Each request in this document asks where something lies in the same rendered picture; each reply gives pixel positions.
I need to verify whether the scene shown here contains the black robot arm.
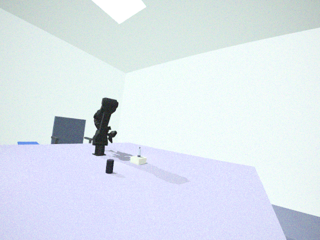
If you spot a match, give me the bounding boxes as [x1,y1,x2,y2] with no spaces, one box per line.
[92,97,119,156]

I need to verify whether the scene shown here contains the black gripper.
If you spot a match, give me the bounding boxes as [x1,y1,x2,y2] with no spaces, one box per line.
[106,131,117,143]

